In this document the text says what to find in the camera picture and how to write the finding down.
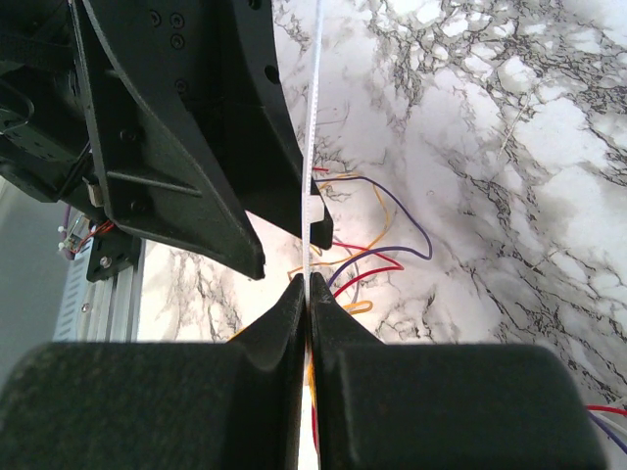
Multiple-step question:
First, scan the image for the purple long wire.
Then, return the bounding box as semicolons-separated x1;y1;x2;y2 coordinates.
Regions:
313;175;627;442

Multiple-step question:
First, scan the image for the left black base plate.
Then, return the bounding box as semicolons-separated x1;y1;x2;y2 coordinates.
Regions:
86;228;142;283

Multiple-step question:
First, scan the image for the white zip tie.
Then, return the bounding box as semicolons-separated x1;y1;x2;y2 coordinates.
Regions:
301;0;326;295

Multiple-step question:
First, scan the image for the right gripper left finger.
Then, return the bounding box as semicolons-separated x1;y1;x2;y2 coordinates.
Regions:
1;278;306;469

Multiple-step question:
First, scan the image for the yellow loose wire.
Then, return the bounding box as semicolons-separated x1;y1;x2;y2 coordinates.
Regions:
229;171;398;407

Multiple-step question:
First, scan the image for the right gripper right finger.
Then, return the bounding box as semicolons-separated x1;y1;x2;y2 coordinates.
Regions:
311;274;606;469

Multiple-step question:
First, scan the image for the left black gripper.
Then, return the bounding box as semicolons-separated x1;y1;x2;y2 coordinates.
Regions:
1;1;265;279

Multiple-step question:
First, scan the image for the red long wire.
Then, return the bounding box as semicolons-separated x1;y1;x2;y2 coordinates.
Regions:
311;165;627;451

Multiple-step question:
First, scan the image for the grey slotted cable duct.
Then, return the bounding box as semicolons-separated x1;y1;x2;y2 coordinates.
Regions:
53;258;95;342

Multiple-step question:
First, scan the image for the aluminium front rail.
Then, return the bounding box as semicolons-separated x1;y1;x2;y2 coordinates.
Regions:
76;241;146;343

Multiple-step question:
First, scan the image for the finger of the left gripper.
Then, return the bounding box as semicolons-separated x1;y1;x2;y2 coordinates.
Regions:
87;0;335;251

